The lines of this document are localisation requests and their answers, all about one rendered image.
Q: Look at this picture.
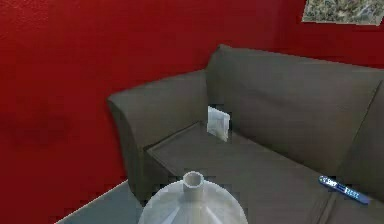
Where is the dark grey sofa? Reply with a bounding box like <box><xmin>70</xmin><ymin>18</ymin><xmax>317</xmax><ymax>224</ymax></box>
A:
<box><xmin>106</xmin><ymin>43</ymin><xmax>384</xmax><ymax>224</ymax></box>

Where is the blue remote control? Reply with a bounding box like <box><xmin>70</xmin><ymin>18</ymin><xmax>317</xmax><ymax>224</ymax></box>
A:
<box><xmin>318</xmin><ymin>175</ymin><xmax>372</xmax><ymax>205</ymax></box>

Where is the framed wall picture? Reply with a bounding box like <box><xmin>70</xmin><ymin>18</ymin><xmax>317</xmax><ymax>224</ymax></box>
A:
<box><xmin>300</xmin><ymin>0</ymin><xmax>384</xmax><ymax>27</ymax></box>

